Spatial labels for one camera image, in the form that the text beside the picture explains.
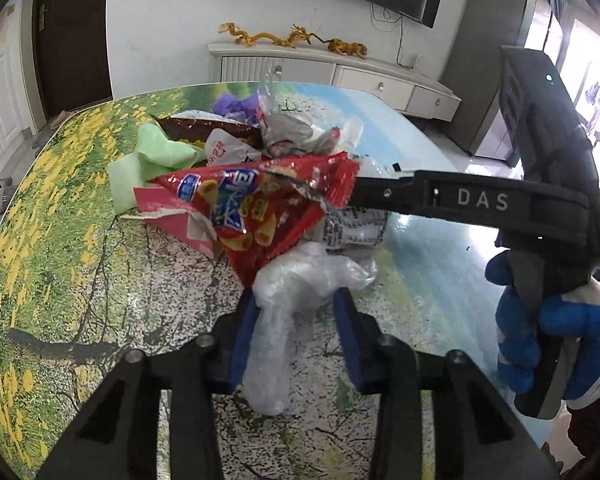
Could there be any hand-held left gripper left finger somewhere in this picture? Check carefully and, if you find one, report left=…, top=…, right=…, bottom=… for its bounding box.
left=37, top=295, right=261, bottom=480

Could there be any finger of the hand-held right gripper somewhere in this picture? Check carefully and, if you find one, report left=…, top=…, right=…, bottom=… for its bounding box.
left=349, top=164, right=528, bottom=232

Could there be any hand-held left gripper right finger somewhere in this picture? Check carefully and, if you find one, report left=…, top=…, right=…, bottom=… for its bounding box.
left=332, top=287, right=561, bottom=480

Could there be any clear plastic bag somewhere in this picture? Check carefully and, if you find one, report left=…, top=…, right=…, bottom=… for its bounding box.
left=241, top=241, right=379, bottom=417

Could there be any red snack packet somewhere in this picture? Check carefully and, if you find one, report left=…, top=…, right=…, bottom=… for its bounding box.
left=155, top=151, right=361, bottom=287

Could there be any brown snack wrapper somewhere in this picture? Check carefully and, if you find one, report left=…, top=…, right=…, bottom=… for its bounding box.
left=149, top=113, right=262, bottom=150

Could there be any purple plastic bag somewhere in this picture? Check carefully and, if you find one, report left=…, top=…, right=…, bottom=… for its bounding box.
left=213, top=91, right=264, bottom=124

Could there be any person's right hand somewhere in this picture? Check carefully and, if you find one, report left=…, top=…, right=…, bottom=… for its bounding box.
left=484, top=251, right=600, bottom=403

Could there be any white wrapper with black print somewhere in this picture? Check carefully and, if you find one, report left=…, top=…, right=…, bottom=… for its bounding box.
left=324, top=206, right=390, bottom=252

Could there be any grey refrigerator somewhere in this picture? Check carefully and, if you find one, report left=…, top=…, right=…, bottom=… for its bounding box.
left=438, top=0, right=539, bottom=162

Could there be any white translucent plastic bag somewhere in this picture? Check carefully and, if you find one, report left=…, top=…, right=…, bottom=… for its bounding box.
left=325, top=115, right=366, bottom=154

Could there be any white television cabinet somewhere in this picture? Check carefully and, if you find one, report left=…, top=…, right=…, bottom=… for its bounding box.
left=208, top=41, right=462, bottom=122

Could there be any grey crumpled plastic wrapper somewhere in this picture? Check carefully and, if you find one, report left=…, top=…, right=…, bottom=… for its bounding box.
left=259, top=110, right=342, bottom=159

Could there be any small golden figurine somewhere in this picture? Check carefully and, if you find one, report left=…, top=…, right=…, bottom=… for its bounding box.
left=327, top=38, right=370, bottom=59

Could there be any tall clear plastic wrapper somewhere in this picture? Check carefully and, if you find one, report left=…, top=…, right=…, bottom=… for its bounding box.
left=256, top=71, right=287, bottom=127

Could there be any white packet with red print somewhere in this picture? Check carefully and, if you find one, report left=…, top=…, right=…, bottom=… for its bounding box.
left=202, top=127, right=264, bottom=167

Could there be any long golden dragon figurine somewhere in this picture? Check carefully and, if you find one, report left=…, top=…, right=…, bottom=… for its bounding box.
left=218, top=22, right=327, bottom=50

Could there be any grey slipper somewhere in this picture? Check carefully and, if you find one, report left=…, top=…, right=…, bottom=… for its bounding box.
left=0, top=177, right=17, bottom=219

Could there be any white shoe cabinet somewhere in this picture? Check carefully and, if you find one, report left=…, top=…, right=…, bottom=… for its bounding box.
left=0, top=0, right=37, bottom=173

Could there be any dark brown door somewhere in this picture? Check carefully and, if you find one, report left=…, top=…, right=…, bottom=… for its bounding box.
left=32, top=0, right=114, bottom=121

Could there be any black wall cable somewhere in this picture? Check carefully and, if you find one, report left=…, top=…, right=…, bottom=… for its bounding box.
left=370, top=3, right=407, bottom=67

